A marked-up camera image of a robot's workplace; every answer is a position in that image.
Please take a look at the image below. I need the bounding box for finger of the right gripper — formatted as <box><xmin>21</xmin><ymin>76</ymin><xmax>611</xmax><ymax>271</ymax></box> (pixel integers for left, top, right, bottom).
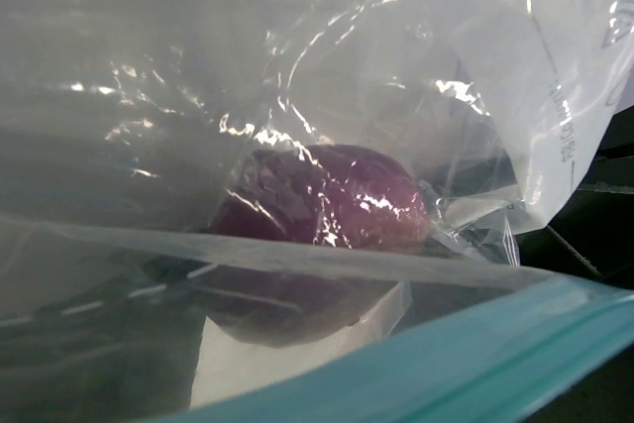
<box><xmin>430</xmin><ymin>105</ymin><xmax>634</xmax><ymax>290</ymax></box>

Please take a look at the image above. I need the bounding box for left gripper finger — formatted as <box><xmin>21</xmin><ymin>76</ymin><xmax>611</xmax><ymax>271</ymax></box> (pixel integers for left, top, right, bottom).
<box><xmin>1</xmin><ymin>257</ymin><xmax>206</xmax><ymax>422</ymax></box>

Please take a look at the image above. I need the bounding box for zip top bag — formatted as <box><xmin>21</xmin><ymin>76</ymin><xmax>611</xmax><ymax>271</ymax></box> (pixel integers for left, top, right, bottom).
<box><xmin>1</xmin><ymin>0</ymin><xmax>633</xmax><ymax>422</ymax></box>

